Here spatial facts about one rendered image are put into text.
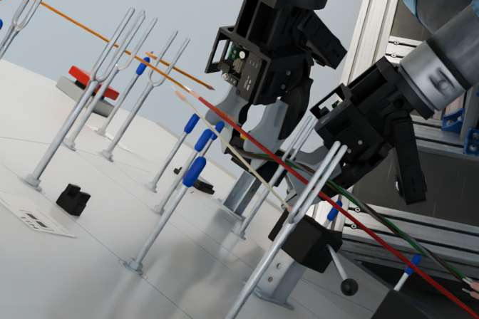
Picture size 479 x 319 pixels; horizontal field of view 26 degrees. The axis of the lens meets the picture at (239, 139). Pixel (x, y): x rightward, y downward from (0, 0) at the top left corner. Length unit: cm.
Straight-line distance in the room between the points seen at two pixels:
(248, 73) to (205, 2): 202
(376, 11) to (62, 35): 89
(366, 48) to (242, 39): 159
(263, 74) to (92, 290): 47
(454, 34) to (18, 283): 75
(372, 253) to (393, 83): 112
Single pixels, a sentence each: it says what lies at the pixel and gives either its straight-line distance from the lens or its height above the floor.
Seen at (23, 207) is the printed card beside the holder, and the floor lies 153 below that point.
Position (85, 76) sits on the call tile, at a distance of 128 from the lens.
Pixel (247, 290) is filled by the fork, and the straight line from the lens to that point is 63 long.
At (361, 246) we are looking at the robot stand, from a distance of 226.
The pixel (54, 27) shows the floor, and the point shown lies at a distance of 300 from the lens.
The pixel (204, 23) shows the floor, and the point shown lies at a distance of 297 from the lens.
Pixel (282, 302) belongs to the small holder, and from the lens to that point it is 86.
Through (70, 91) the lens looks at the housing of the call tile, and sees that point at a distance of 128.
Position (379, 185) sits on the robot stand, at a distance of 234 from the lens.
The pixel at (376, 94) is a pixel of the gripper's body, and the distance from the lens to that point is 119.
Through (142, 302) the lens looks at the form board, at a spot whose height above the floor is 153.
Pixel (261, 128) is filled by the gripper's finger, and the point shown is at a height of 124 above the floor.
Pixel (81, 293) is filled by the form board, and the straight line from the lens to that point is 57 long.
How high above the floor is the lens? 206
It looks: 50 degrees down
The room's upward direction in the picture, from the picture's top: straight up
